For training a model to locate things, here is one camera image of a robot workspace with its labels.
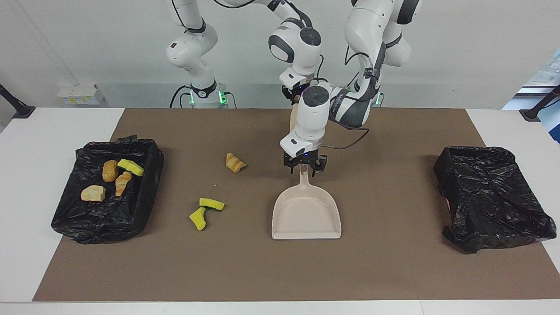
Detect beige plastic dustpan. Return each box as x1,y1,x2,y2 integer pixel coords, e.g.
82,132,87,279
271,165,342,240

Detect small yellow sponge piece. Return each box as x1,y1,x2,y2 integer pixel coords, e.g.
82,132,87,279
117,158,145,177

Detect pale cracker piece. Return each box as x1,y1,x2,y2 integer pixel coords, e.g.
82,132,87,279
80,185,107,203
115,171,133,197

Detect brown nugget toy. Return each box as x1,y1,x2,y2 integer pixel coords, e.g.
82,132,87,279
102,160,120,183

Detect black trash bag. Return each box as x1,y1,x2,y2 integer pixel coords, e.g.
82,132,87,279
433,146,557,254
51,135,165,245

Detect striped croissant toy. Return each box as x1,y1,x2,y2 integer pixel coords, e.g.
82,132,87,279
225,152,247,174

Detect brown paper table mat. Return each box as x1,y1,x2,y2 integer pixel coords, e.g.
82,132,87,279
33,108,560,302

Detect bent yellow sponge strip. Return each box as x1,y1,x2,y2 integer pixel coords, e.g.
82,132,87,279
189,198,226,231

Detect white cardboard boxes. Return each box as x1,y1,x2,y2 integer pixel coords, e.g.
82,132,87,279
57,84,105,106

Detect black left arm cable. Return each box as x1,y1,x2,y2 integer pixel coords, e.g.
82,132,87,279
322,44,385,151

